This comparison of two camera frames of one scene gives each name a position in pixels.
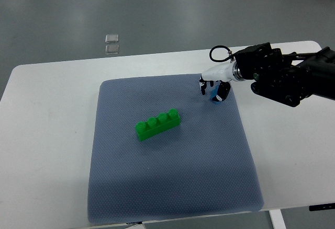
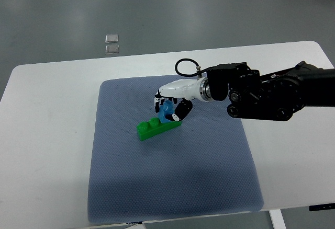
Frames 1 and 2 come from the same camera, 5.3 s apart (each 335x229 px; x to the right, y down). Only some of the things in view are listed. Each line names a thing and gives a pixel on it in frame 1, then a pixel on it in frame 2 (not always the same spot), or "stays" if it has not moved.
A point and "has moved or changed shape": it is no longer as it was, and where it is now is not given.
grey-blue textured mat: x=160 y=149 stays
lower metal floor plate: x=112 y=49 stays
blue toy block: x=213 y=91 has moved or changed shape
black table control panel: x=323 y=206 stays
